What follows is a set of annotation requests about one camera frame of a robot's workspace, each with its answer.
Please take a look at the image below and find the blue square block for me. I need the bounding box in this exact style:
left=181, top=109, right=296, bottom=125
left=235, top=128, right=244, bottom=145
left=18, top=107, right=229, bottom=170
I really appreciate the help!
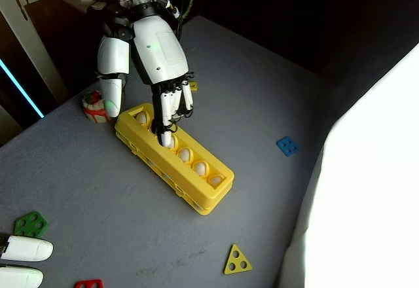
left=276, top=135, right=301, bottom=157

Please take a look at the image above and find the red pentagon block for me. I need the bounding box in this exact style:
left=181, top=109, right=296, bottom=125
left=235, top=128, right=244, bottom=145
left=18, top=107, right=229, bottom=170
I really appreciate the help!
left=74, top=279, right=105, bottom=288

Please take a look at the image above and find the green pentagon block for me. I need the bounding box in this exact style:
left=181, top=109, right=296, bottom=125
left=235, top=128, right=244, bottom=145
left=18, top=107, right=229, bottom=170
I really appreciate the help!
left=13, top=211, right=50, bottom=238

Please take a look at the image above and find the strawberry cream toy cake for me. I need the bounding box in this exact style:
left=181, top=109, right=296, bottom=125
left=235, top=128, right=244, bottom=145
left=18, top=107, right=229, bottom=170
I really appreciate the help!
left=81, top=90, right=111, bottom=124

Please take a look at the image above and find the white cabinet panel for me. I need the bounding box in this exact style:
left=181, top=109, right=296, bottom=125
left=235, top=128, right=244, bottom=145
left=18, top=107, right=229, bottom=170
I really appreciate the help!
left=0, top=0, right=68, bottom=114

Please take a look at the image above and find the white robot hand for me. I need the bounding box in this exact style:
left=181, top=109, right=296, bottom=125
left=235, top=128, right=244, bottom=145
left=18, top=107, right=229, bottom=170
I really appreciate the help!
left=96, top=15, right=196, bottom=148
left=0, top=234, right=54, bottom=288

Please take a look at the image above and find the cyan light strip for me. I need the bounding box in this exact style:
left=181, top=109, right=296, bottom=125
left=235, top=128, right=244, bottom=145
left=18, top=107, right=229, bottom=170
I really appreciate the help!
left=0, top=59, right=45, bottom=118

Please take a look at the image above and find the yellow egg carton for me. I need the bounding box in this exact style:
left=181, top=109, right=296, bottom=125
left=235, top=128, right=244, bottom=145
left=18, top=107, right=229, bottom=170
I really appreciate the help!
left=114, top=102, right=236, bottom=216

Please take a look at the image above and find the yellow triangle block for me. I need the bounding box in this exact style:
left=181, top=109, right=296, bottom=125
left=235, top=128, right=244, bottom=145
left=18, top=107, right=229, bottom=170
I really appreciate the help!
left=223, top=243, right=253, bottom=275

